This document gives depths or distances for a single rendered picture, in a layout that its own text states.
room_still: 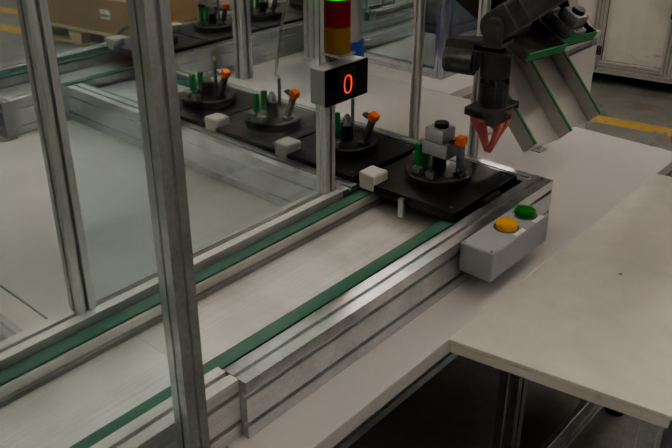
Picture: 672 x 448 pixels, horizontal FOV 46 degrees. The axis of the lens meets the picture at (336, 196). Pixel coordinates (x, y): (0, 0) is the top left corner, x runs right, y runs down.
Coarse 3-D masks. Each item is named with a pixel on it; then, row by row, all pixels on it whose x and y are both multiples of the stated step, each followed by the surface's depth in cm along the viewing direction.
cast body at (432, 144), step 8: (440, 120) 163; (432, 128) 162; (440, 128) 161; (448, 128) 162; (432, 136) 162; (440, 136) 161; (448, 136) 162; (424, 144) 164; (432, 144) 163; (440, 144) 162; (448, 144) 162; (424, 152) 165; (432, 152) 164; (440, 152) 162; (448, 152) 161; (456, 152) 164
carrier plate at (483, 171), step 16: (400, 160) 176; (464, 160) 176; (400, 176) 168; (480, 176) 168; (496, 176) 168; (512, 176) 168; (384, 192) 163; (400, 192) 161; (416, 192) 161; (432, 192) 161; (448, 192) 161; (464, 192) 161; (480, 192) 161; (416, 208) 158; (432, 208) 156; (448, 208) 154; (464, 208) 155
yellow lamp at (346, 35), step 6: (324, 30) 147; (330, 30) 145; (336, 30) 145; (342, 30) 145; (348, 30) 146; (324, 36) 147; (330, 36) 146; (336, 36) 145; (342, 36) 146; (348, 36) 146; (324, 42) 148; (330, 42) 146; (336, 42) 146; (342, 42) 146; (348, 42) 147; (324, 48) 148; (330, 48) 147; (336, 48) 146; (342, 48) 147; (348, 48) 147; (336, 54) 147; (342, 54) 147
